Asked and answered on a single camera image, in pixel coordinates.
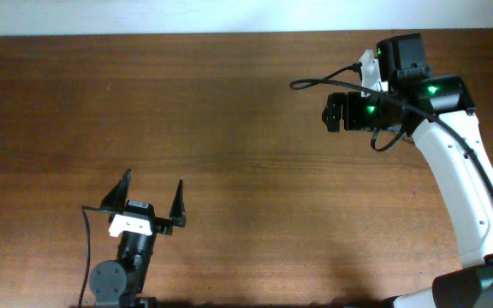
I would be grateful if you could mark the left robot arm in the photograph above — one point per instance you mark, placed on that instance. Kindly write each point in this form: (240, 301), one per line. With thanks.
(118, 282)

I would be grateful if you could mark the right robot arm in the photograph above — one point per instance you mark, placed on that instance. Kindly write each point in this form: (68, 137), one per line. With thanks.
(399, 93)

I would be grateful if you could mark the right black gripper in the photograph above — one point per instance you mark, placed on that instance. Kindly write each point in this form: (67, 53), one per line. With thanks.
(334, 112)

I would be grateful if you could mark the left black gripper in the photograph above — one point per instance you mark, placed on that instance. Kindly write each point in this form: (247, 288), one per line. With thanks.
(163, 224)

